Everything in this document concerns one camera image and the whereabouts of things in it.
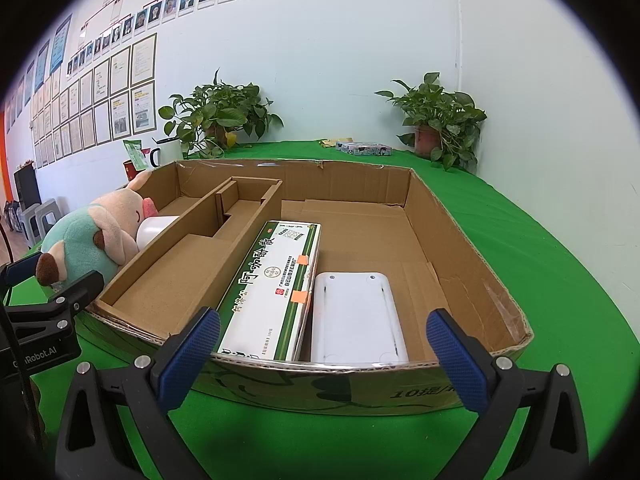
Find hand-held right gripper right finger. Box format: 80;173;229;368
425;308;591;480

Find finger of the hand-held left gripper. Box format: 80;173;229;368
7;270;106;328

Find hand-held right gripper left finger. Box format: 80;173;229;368
54;306;222;480

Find cardboard divider insert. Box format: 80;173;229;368
92;176;283;346

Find green and white medicine box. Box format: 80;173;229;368
216;220;322;362

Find white rectangular device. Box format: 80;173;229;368
310;271;410;364

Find large cardboard box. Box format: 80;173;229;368
82;159;535;417

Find pig plush toy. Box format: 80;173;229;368
35;170;160;287

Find grey plastic stool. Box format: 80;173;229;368
32;197;66;241
19;204;41;246

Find black monitor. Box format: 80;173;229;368
13;165;42;208

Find green packet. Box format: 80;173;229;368
123;139;151;171

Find white enamel mug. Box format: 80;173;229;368
149;139;183;167

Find potted plant with yellow leaf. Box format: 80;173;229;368
157;67;285;160

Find blue and pink snack packets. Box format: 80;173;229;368
335;140;392;158

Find potted plant in terracotta pot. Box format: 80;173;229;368
375;72;488;175

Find black cable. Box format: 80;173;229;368
0;217;16;306

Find group of framed wall certificates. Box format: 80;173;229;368
5;32;158;171

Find blue wall poster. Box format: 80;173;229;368
50;14;73;77
34;39;51;92

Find white wall cable duct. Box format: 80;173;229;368
455;0;464;161

